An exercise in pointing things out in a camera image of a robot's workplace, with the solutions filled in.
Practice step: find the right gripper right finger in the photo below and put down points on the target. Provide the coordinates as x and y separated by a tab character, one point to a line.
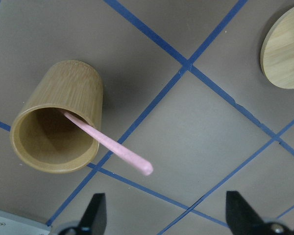
242	219

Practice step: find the wooden cup tree stand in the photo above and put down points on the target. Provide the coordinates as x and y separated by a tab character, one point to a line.
277	52

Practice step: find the bamboo chopstick holder cup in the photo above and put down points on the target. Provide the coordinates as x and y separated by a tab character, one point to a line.
42	136

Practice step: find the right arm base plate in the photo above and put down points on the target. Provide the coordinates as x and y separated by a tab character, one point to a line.
11	224

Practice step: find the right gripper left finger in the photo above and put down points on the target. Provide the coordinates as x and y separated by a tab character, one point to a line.
93	222

